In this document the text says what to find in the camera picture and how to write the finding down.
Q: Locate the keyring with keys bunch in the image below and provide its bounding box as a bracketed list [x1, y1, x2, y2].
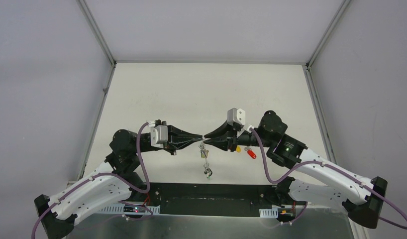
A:
[199, 140, 212, 180]

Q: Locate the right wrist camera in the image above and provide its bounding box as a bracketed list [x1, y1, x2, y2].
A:
[226, 108, 246, 126]

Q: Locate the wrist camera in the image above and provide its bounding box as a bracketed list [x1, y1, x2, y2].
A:
[226, 108, 246, 126]
[150, 125, 168, 148]

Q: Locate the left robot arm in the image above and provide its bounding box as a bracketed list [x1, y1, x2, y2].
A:
[31, 119, 203, 239]

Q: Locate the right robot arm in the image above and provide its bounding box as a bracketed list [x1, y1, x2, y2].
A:
[204, 108, 388, 229]

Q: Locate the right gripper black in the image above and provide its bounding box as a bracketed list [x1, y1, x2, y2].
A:
[203, 119, 274, 152]

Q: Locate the red tagged key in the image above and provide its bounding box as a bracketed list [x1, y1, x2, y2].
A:
[244, 146, 257, 159]

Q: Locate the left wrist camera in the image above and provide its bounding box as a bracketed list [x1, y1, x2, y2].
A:
[150, 125, 168, 148]

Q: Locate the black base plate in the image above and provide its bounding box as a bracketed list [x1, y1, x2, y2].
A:
[128, 183, 305, 217]

